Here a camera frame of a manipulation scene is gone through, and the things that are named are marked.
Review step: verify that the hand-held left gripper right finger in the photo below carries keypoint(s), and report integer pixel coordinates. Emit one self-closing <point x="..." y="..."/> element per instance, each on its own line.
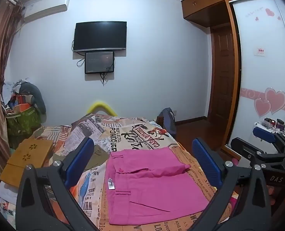
<point x="205" y="159"/>

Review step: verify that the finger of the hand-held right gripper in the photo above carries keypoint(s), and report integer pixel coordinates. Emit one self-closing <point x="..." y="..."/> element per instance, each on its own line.
<point x="247" y="149"/>
<point x="262" y="132"/>

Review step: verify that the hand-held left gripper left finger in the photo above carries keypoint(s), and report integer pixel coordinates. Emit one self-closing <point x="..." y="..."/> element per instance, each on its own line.
<point x="81" y="154"/>

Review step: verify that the pink pants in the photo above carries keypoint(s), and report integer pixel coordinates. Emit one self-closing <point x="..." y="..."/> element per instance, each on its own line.
<point x="154" y="180"/>

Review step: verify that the olive green pants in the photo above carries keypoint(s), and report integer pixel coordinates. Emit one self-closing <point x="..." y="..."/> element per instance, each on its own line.
<point x="98" y="157"/>

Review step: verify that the yellow foam bed guard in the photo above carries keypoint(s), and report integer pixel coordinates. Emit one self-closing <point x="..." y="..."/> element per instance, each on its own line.
<point x="101" y="107"/>

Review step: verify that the blue grey backpack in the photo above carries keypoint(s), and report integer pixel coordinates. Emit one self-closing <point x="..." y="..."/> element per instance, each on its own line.
<point x="168" y="120"/>

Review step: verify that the wooden lap desk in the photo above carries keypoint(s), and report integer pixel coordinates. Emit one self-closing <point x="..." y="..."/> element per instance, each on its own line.
<point x="24" y="160"/>

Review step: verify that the newspaper print bed sheet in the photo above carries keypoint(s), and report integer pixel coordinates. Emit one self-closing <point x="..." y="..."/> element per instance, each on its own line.
<point x="137" y="132"/>

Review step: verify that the brown wooden door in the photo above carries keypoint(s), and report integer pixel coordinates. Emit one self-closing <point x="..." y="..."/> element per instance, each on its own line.
<point x="222" y="81"/>

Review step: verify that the pile of clothes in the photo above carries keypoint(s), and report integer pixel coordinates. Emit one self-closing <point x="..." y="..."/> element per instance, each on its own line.
<point x="24" y="93"/>

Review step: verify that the folded white cloth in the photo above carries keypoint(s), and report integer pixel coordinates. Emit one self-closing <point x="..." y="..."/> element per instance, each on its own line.
<point x="6" y="192"/>

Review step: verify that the wooden wardrobe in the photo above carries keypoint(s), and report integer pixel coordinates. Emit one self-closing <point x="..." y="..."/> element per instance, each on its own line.
<point x="205" y="3"/>

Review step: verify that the white air conditioner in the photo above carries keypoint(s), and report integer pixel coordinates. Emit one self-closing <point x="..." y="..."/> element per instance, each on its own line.
<point x="45" y="7"/>

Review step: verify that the small black wall monitor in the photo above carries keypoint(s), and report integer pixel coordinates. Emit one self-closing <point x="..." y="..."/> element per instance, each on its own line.
<point x="99" y="62"/>

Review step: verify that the black wall television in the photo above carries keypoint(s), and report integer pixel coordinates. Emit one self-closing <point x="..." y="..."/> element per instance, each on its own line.
<point x="100" y="36"/>

